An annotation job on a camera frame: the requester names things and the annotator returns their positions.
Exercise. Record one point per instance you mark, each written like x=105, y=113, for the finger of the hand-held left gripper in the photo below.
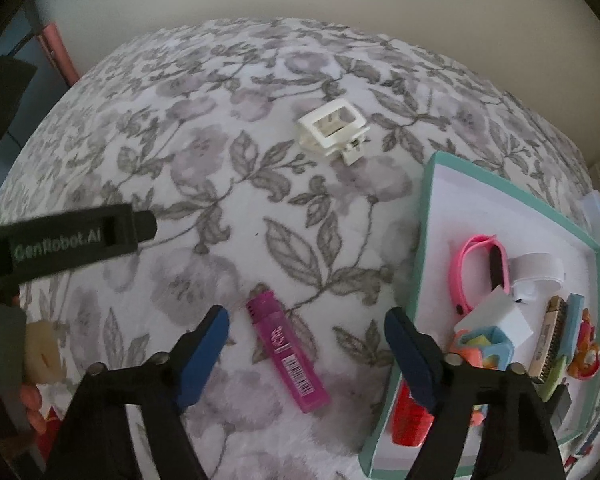
x=2, y=95

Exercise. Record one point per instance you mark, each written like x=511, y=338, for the white tape roll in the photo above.
x=535, y=265

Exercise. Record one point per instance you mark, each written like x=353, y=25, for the magenta translucent lighter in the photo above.
x=285, y=355

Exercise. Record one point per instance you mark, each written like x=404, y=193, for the person's red clothing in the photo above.
x=50, y=430

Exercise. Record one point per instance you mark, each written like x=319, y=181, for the light blue bar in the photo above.
x=574, y=320

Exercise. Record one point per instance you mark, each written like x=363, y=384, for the cream foam block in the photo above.
x=42, y=345

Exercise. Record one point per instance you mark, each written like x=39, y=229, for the red lighter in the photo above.
x=407, y=422

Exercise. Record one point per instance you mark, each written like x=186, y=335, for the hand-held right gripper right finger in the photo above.
x=412, y=360

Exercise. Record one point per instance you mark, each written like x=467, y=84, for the person's left hand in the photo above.
x=32, y=400

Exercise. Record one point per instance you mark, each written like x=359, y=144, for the teal shallow cardboard box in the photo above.
x=460, y=200

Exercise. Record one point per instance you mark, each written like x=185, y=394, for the white power strip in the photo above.
x=595, y=210

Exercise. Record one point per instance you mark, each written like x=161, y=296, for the white charger adapter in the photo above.
x=500, y=317

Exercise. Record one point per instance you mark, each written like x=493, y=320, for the pink wristband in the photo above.
x=457, y=285

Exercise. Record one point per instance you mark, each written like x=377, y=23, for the pink wooden post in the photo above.
x=60, y=55

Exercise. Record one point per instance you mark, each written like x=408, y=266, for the blue orange small toy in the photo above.
x=480, y=347

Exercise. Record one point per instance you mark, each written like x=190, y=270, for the white hair claw clip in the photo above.
x=314, y=144

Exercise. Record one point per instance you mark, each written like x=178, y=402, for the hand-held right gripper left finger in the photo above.
x=202, y=355

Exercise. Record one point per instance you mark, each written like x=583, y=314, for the green highlighter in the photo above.
x=555, y=377

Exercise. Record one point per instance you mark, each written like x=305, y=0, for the gold black patterned case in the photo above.
x=547, y=345

